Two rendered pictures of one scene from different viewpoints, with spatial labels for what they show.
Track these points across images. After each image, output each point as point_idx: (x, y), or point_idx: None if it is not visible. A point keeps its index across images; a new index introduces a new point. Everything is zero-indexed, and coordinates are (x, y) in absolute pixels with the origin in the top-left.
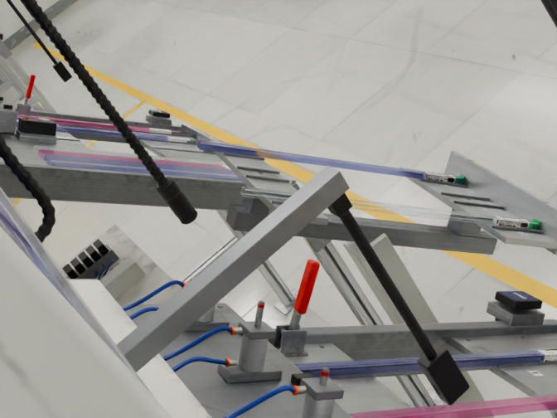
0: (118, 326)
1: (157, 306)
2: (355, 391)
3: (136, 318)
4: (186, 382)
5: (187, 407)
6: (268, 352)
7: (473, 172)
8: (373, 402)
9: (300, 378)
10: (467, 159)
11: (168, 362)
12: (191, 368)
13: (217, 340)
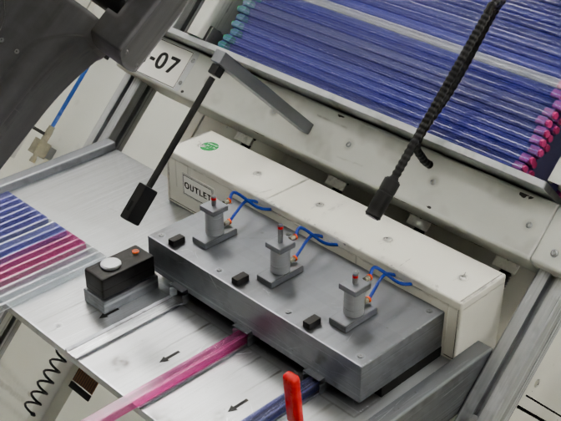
0: (384, 251)
1: (406, 330)
2: (209, 417)
3: (403, 304)
4: (313, 253)
5: (286, 204)
6: (280, 307)
7: None
8: (189, 406)
9: (240, 272)
10: None
11: (339, 266)
12: (320, 266)
13: (326, 305)
